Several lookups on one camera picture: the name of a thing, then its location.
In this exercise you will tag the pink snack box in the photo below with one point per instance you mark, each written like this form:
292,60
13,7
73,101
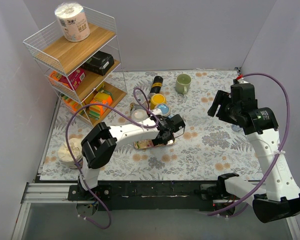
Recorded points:
74,79

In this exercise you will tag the orange yellow sponge pack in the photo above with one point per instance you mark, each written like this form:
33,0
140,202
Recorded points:
103,97

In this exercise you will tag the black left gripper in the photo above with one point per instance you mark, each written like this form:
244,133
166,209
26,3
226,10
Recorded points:
165,136

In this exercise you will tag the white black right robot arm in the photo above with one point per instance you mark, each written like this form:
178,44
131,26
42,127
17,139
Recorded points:
277,196

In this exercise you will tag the cream mug with black handle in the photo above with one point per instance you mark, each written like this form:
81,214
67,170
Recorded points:
170,140

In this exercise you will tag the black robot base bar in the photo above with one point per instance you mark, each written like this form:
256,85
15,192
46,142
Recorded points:
154,195

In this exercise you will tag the white wire shelf rack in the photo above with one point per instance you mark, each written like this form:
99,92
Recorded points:
50,49

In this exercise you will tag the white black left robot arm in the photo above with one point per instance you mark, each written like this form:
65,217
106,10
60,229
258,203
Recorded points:
99,145

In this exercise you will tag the grey mug behind tray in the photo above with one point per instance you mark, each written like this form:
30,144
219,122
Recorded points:
134,105

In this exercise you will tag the light green ceramic mug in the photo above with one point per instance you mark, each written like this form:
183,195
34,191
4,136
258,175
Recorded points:
182,84

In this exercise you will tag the black cylindrical bottle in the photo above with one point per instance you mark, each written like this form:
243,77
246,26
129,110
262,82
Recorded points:
156,86

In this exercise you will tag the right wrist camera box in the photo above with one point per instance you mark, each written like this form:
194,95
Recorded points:
240,80

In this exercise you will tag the wrapped toilet paper roll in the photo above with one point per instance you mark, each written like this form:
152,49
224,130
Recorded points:
73,21

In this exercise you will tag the orange snack bag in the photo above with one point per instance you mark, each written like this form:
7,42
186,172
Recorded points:
56,79

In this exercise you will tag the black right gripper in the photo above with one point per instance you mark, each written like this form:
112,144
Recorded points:
221,111

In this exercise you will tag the colourful sponge stack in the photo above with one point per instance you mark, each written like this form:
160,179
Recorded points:
71,104

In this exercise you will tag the blue glazed mug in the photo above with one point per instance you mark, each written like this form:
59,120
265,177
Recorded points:
165,109

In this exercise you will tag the black box on shelf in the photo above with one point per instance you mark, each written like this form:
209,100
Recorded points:
99,63

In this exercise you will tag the white grey mug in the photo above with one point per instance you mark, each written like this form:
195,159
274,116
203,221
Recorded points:
139,115

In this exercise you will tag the yellow mug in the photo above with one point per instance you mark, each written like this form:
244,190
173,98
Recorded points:
157,99

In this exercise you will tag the floral serving tray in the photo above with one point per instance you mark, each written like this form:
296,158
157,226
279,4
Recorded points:
149,143

